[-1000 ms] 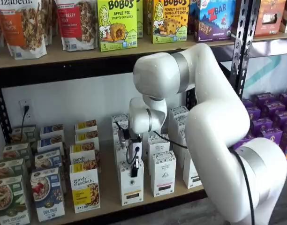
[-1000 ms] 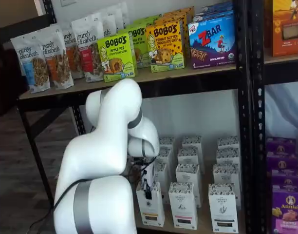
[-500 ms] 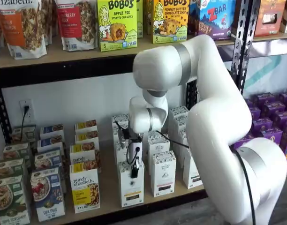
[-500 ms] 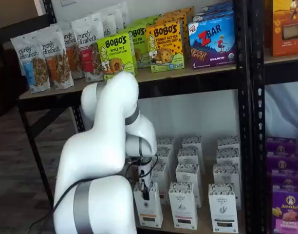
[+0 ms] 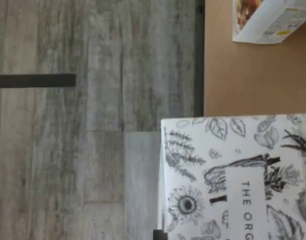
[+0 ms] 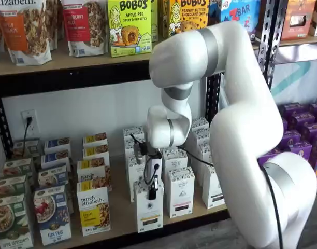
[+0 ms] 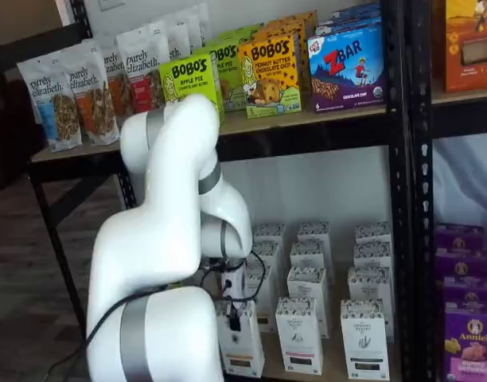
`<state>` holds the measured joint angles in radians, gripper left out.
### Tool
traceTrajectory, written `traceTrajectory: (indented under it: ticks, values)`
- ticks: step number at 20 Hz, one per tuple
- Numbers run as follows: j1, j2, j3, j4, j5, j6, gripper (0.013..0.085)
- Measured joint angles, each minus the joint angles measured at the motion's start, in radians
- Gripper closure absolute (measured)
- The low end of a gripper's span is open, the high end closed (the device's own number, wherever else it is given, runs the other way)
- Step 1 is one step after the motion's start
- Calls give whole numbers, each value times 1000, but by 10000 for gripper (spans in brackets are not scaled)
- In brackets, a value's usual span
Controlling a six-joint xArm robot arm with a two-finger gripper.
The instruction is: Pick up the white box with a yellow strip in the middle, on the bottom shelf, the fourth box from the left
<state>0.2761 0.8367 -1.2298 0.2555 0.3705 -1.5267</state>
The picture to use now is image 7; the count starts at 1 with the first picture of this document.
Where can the blue Zbar snack box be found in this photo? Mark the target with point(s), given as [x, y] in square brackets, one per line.
[355, 11]
[347, 71]
[347, 24]

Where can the orange cracker box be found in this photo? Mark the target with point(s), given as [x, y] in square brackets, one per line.
[470, 47]

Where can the dark brown sofa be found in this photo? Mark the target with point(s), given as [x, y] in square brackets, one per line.
[8, 139]

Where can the green Bobo's apple pie box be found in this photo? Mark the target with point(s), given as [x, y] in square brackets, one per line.
[243, 33]
[188, 75]
[227, 59]

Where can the orange label granola bag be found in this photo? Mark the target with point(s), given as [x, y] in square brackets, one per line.
[114, 63]
[94, 103]

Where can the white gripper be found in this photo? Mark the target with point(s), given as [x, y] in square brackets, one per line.
[235, 284]

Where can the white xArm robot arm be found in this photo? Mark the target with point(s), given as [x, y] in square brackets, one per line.
[168, 179]

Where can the purple Annie's snack box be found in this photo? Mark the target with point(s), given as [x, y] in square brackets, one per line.
[470, 290]
[460, 262]
[458, 236]
[470, 346]

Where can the white tea box pink strip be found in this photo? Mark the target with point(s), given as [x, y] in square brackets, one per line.
[299, 338]
[313, 231]
[309, 252]
[307, 280]

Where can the white tea box dark strip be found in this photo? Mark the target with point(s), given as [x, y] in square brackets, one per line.
[365, 342]
[368, 282]
[372, 252]
[372, 231]

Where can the white tea box yellow strip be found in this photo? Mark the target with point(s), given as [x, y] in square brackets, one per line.
[243, 350]
[272, 252]
[269, 286]
[271, 232]

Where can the yellow Bobo's peanut butter box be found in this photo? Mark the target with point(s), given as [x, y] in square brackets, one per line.
[295, 20]
[267, 79]
[269, 32]

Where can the white granola bag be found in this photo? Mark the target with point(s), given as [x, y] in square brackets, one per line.
[199, 24]
[180, 36]

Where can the black metal shelf rack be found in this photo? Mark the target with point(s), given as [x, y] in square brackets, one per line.
[396, 159]
[422, 119]

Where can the white plastic sheet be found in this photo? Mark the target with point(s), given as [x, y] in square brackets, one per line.
[462, 179]

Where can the blue label granola bag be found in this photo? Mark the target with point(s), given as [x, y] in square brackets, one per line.
[48, 103]

